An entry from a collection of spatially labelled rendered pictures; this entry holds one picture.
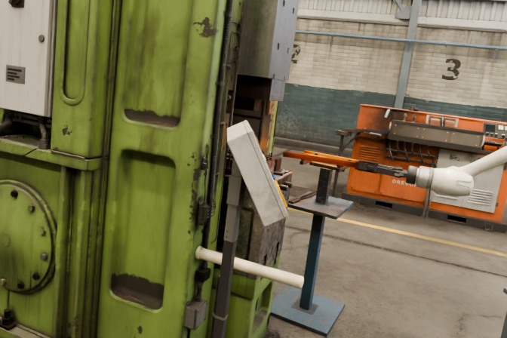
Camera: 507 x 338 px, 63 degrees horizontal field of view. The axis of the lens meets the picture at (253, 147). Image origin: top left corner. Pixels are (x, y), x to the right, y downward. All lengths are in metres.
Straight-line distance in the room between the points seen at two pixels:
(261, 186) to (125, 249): 0.92
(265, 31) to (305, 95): 7.87
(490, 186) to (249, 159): 4.58
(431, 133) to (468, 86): 4.36
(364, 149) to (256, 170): 4.26
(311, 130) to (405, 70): 2.39
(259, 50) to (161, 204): 0.77
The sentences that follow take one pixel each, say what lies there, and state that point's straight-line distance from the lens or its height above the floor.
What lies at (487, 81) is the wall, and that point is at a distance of 9.60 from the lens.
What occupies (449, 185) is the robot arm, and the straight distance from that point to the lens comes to 1.81.
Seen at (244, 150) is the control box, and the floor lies 1.14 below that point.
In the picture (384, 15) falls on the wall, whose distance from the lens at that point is 9.71.
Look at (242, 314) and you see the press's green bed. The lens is 2.06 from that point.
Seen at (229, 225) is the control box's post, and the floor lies 0.86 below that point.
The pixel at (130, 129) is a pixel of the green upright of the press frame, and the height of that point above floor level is 1.09.
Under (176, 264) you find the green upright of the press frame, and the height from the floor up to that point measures 0.58.
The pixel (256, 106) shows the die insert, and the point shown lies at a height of 1.23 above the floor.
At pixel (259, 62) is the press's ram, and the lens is 1.77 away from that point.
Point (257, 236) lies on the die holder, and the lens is 1.87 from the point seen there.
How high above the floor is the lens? 1.33
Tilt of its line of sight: 9 degrees down
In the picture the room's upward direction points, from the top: 7 degrees clockwise
